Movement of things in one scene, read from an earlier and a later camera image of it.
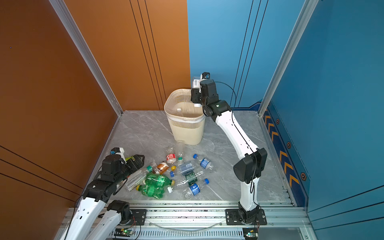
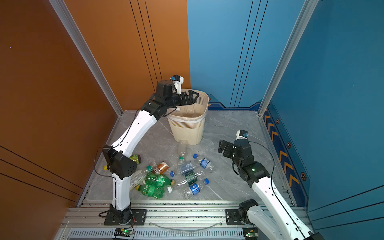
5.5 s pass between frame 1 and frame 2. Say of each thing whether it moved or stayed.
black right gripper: moved
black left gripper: moved
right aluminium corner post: stayed
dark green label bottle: stayed
